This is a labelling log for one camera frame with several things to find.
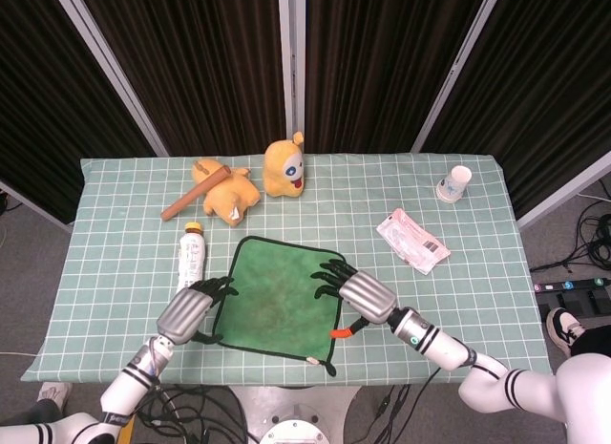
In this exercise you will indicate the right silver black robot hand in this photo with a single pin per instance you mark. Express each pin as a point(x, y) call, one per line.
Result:
point(370, 296)

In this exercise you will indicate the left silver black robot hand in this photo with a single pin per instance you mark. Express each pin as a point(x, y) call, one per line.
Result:
point(183, 315)

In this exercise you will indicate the green cloth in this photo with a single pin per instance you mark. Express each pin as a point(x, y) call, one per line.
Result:
point(277, 296)

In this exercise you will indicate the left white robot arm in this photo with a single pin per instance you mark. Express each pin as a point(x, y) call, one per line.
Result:
point(124, 386)

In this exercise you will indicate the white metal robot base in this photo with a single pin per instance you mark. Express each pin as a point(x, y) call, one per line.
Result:
point(296, 415)

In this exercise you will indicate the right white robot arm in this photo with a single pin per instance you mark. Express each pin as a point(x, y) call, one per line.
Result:
point(444, 348)

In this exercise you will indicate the drink bottle with yellow cap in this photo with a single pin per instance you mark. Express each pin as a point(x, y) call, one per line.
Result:
point(192, 255)

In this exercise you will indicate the pink white plastic package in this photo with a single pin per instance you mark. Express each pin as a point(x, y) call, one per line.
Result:
point(410, 241)

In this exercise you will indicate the green checked tablecloth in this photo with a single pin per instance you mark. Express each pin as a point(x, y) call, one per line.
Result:
point(119, 272)

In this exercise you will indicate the brown cardboard tube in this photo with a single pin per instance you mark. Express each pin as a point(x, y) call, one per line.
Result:
point(191, 196)

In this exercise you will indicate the yellow floor tape strip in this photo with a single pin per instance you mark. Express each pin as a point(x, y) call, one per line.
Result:
point(125, 432)

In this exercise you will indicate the lying yellow plush toy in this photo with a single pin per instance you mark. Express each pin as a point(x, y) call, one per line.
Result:
point(231, 193)

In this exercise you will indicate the white paper cup blue flower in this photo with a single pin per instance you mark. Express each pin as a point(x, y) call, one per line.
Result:
point(452, 186)

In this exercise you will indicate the yellow one-eyed plush toy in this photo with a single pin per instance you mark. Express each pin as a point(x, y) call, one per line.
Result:
point(281, 172)

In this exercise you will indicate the grey trouser leg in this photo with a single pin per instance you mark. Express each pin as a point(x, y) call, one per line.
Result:
point(33, 413)

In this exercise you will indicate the black white sneaker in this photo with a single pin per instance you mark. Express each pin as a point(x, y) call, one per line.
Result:
point(561, 327)

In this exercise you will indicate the black fabric partition panel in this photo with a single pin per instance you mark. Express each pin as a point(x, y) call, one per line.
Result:
point(539, 90)
point(382, 67)
point(205, 67)
point(48, 95)

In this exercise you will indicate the black trouser leg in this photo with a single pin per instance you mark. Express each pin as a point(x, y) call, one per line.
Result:
point(596, 341)

